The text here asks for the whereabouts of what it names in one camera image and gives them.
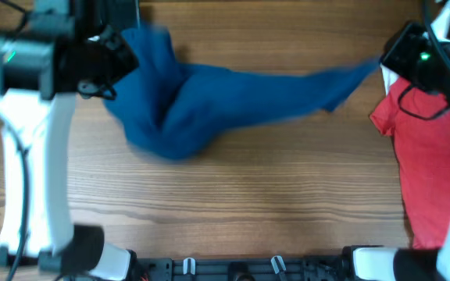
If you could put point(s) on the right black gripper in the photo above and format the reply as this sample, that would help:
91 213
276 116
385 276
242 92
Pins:
394 52

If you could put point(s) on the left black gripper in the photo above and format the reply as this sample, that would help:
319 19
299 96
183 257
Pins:
118 57

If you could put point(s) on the blue t-shirt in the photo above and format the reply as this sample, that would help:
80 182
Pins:
174 109

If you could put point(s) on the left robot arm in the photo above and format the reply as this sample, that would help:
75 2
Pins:
60 51

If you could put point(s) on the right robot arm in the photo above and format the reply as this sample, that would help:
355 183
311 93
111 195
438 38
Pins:
392 263

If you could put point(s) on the red t-shirt white sleeves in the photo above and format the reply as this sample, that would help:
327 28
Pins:
422 149

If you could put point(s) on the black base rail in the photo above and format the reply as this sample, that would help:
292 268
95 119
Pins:
277 268

